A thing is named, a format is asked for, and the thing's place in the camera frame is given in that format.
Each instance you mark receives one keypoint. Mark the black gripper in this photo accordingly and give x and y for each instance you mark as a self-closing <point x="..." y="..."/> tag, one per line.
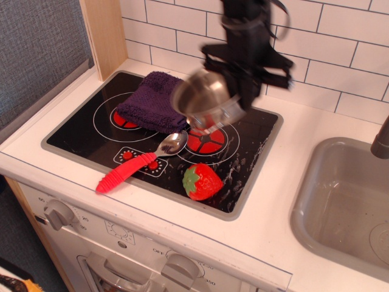
<point x="247" y="60"/>

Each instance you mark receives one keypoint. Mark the black toy stovetop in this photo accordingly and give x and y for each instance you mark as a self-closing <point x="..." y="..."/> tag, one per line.
<point x="95" y="136"/>

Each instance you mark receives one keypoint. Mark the purple folded towel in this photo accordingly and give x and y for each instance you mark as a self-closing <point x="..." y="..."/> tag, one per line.
<point x="150" y="105"/>

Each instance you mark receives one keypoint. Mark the grey oven door handle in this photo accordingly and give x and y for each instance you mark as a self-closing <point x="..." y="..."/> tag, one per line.
<point x="115" y="274"/>

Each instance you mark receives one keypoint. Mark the grey right oven knob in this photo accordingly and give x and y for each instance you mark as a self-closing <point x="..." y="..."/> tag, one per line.
<point x="181" y="270"/>

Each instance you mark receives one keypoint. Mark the grey sink basin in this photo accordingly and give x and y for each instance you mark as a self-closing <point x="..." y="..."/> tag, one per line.
<point x="341" y="210"/>

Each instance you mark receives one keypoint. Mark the yellow black object corner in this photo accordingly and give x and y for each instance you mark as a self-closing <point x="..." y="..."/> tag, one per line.
<point x="14" y="284"/>

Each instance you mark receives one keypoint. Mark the grey faucet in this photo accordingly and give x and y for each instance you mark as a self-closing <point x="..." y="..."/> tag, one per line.
<point x="380" y="146"/>

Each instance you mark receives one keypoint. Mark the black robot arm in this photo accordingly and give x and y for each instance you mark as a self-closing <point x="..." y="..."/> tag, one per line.
<point x="246" y="14"/>

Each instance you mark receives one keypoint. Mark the grey left oven knob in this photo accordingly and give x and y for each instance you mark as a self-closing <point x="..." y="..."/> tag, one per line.
<point x="58" y="214"/>

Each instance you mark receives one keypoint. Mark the red handled metal spoon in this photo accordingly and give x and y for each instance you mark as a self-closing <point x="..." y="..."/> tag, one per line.
<point x="170" y="146"/>

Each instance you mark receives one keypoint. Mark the stainless steel bowl pot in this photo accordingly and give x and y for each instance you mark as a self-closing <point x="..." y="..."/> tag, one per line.
<point x="205" y="101"/>

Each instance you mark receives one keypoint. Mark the grey oven knob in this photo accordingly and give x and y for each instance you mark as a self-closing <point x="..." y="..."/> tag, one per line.
<point x="181" y="270"/>
<point x="58" y="214"/>

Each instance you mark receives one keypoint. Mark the red toy strawberry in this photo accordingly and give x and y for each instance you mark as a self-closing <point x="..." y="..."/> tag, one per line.
<point x="201" y="182"/>

